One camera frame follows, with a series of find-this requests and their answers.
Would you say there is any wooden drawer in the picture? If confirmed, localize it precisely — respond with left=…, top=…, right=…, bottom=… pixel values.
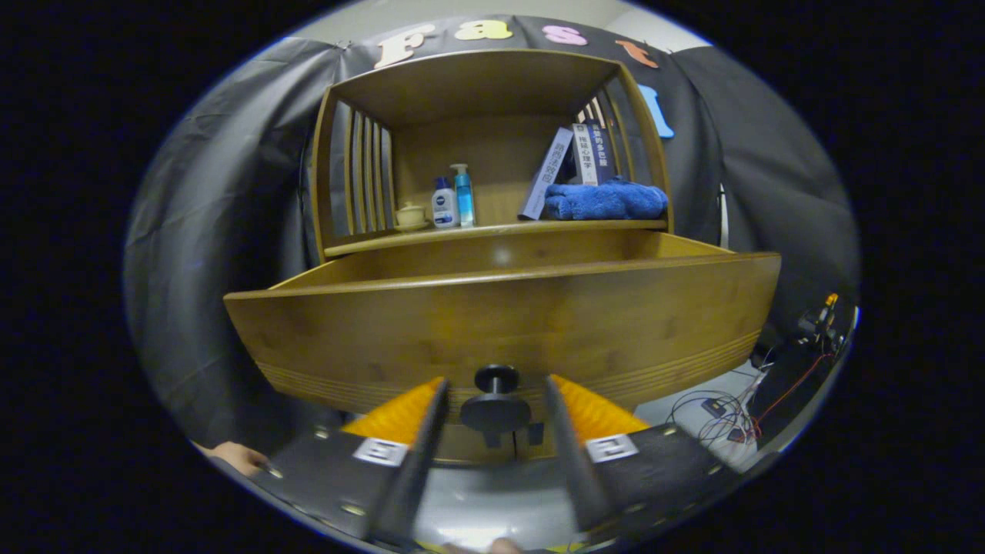
left=223, top=229, right=783, bottom=447

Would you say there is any white spine book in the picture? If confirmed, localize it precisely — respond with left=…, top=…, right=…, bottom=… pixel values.
left=571, top=123, right=599, bottom=186

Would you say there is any floor cables bundle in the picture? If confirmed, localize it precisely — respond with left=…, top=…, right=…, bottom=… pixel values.
left=666, top=368, right=774, bottom=455

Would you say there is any wooden cabinet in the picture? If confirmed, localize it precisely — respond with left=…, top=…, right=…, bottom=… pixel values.
left=308, top=48, right=676, bottom=469

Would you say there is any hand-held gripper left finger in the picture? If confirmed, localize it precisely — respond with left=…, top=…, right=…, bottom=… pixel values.
left=254, top=376, right=451, bottom=549

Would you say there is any white bottle with blue cap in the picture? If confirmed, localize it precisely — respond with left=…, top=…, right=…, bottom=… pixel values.
left=431, top=176, right=461, bottom=229

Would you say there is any wooden countertop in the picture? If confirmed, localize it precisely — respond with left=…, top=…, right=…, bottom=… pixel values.
left=323, top=219, right=669, bottom=259

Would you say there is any blue towel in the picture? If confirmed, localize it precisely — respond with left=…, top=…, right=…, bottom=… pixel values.
left=544, top=177, right=669, bottom=222

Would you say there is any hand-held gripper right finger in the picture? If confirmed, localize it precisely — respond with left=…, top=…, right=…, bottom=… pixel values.
left=545, top=374, right=751, bottom=539

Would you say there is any black device with orange part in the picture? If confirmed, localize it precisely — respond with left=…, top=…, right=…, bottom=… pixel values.
left=796, top=291, right=841, bottom=347

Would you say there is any grey leaning book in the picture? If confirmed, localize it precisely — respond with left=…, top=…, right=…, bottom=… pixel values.
left=519, top=127, right=575, bottom=222

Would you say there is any wooden cabinet door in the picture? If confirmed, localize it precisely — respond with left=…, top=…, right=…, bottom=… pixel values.
left=431, top=423, right=515, bottom=466
left=514, top=422, right=570, bottom=462

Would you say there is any blue pump bottle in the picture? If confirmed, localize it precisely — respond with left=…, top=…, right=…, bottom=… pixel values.
left=450, top=163, right=476, bottom=227

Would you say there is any dark blue book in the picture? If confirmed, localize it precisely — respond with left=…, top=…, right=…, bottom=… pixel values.
left=585, top=119, right=618, bottom=184

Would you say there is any black drawer knob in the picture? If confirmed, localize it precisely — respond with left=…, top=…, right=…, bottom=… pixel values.
left=460, top=365, right=533, bottom=447

